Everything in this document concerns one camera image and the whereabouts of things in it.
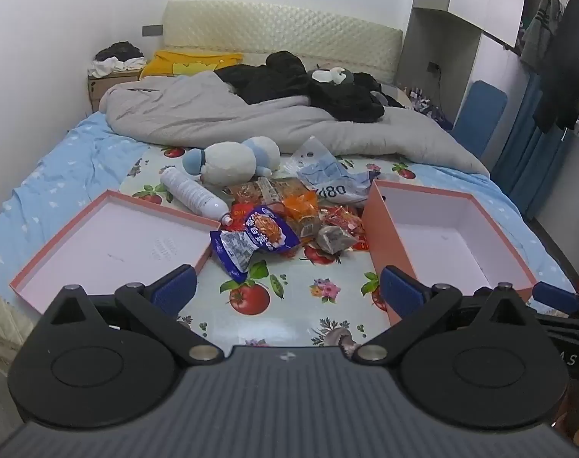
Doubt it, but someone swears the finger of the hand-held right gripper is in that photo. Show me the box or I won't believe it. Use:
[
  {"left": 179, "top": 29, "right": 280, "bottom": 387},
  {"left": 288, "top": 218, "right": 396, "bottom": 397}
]
[{"left": 531, "top": 281, "right": 579, "bottom": 318}]

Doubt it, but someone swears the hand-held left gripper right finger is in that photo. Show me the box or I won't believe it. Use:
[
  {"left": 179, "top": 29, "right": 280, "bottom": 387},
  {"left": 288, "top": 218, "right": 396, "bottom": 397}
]
[{"left": 356, "top": 265, "right": 539, "bottom": 364}]

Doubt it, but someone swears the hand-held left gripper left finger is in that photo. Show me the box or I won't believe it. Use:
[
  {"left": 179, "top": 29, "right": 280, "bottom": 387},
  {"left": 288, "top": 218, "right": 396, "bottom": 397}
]
[{"left": 41, "top": 264, "right": 224, "bottom": 364}]

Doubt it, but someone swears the deep pink cardboard box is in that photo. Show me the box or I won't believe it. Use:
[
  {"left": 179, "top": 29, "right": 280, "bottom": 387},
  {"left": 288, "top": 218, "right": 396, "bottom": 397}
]
[{"left": 362, "top": 180, "right": 539, "bottom": 326}]

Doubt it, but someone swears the blue snack bag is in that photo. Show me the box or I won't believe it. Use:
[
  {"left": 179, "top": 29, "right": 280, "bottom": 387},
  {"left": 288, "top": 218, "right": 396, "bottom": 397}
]
[{"left": 209, "top": 205, "right": 301, "bottom": 284}]

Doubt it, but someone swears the pile of assorted snack packets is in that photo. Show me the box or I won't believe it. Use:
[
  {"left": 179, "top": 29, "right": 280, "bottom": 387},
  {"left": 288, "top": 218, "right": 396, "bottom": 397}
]
[{"left": 223, "top": 176, "right": 372, "bottom": 255}]

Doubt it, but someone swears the pink box lid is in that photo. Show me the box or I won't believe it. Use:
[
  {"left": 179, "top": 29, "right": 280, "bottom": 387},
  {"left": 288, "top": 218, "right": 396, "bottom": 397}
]
[{"left": 9, "top": 189, "right": 222, "bottom": 316}]

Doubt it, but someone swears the white spray bottle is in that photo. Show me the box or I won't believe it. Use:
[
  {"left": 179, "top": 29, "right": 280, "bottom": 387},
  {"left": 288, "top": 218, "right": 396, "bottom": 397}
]
[{"left": 159, "top": 165, "right": 234, "bottom": 225}]

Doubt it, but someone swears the floral fruit print tablecloth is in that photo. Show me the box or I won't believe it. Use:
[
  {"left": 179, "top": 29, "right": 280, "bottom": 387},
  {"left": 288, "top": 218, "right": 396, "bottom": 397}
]
[{"left": 120, "top": 145, "right": 417, "bottom": 350}]

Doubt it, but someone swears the white and blue plush toy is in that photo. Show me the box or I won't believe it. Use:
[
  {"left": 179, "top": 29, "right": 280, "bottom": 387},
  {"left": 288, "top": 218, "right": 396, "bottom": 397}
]
[{"left": 181, "top": 136, "right": 281, "bottom": 187}]

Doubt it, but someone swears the clear printed plastic bag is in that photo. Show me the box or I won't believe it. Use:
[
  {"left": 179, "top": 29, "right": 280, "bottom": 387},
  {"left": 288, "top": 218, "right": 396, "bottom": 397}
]
[{"left": 283, "top": 135, "right": 382, "bottom": 204}]

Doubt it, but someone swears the blue curtain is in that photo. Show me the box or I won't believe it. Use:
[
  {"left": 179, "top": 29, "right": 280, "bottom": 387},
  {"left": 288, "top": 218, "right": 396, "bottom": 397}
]
[{"left": 489, "top": 71, "right": 573, "bottom": 211}]

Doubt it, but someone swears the light blue bed sheet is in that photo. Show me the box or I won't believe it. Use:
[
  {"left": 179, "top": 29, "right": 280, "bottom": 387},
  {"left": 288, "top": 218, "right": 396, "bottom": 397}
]
[{"left": 0, "top": 113, "right": 577, "bottom": 302}]

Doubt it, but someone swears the grey duvet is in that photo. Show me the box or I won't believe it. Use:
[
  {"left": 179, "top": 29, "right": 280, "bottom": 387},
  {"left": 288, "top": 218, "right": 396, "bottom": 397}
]
[{"left": 100, "top": 72, "right": 491, "bottom": 178}]

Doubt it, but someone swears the bedside table with bottles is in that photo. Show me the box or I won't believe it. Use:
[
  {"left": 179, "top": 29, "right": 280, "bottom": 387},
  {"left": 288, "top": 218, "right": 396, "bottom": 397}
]
[{"left": 390, "top": 83, "right": 456, "bottom": 128}]

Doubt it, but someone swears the blue chair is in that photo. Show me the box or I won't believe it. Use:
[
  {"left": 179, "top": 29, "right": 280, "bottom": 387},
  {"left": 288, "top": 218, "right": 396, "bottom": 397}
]
[{"left": 450, "top": 79, "right": 509, "bottom": 161}]

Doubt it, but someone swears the brown cardboard box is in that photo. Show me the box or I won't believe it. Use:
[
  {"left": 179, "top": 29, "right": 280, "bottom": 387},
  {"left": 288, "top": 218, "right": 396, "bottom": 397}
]
[{"left": 87, "top": 71, "right": 142, "bottom": 113}]

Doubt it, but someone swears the yellow pillow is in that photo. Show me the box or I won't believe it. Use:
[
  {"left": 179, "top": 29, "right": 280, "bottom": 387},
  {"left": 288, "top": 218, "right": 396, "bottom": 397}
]
[{"left": 140, "top": 49, "right": 245, "bottom": 79}]

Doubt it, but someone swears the grey and white plush toy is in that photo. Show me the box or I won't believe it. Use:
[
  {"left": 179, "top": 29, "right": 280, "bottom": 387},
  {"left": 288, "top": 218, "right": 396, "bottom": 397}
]
[{"left": 307, "top": 66, "right": 357, "bottom": 87}]

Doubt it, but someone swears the white clothes pile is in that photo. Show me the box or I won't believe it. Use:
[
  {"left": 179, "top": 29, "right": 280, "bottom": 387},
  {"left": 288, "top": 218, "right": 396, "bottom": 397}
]
[{"left": 88, "top": 56, "right": 148, "bottom": 77}]

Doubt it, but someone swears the black clothing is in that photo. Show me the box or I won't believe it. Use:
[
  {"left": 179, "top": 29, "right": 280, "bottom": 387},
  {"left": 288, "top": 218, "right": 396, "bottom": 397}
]
[{"left": 214, "top": 50, "right": 386, "bottom": 124}]

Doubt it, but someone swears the black hanging jacket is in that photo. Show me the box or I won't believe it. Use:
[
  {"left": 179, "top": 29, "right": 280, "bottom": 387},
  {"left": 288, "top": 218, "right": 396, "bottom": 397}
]
[{"left": 532, "top": 0, "right": 579, "bottom": 133}]

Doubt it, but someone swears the dark clothes pile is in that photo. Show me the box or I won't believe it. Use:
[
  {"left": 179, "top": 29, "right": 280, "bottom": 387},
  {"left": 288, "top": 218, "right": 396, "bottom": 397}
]
[{"left": 95, "top": 41, "right": 145, "bottom": 61}]

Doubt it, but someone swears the grey green hanging hoodie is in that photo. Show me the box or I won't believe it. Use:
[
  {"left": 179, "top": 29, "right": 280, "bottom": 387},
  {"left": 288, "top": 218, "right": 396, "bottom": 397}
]
[{"left": 519, "top": 0, "right": 565, "bottom": 75}]

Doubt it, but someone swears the cream quilted headboard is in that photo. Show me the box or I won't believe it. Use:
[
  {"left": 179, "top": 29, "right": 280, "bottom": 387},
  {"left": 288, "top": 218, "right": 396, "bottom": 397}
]
[{"left": 161, "top": 0, "right": 404, "bottom": 87}]

